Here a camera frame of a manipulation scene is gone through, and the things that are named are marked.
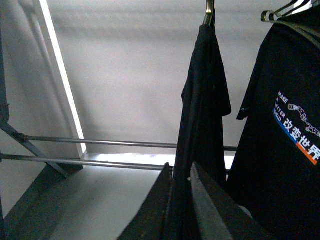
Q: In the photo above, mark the black printed t-shirt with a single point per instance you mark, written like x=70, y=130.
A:
x=206, y=101

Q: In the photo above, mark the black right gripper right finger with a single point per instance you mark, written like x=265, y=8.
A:
x=218, y=216

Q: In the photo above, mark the white striped hanger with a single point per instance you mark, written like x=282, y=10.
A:
x=286, y=10

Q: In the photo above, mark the black t-shirt at right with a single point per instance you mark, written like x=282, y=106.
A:
x=276, y=169

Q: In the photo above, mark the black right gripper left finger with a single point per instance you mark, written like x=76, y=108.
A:
x=149, y=222

